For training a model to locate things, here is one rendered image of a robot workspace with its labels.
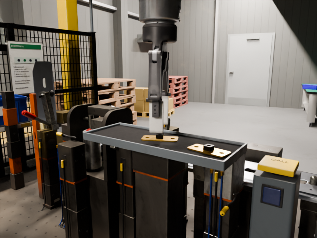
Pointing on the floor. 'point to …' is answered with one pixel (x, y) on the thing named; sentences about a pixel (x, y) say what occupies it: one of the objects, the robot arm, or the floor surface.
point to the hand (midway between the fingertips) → (159, 116)
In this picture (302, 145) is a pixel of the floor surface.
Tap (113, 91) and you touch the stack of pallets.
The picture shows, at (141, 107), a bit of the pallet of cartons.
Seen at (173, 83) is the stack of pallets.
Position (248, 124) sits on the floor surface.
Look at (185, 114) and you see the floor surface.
